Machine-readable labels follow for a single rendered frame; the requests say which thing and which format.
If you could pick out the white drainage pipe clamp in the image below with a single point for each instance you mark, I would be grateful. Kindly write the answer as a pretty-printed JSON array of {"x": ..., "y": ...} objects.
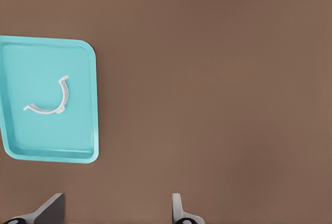
[{"x": 62, "y": 99}]

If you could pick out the turquoise rectangular tray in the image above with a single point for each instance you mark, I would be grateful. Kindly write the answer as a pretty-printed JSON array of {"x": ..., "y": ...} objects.
[{"x": 49, "y": 130}]

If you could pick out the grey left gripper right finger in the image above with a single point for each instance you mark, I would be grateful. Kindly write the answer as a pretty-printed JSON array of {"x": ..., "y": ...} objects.
[{"x": 178, "y": 209}]

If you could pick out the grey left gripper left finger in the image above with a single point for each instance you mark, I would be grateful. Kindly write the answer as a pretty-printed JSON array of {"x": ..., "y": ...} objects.
[{"x": 50, "y": 211}]

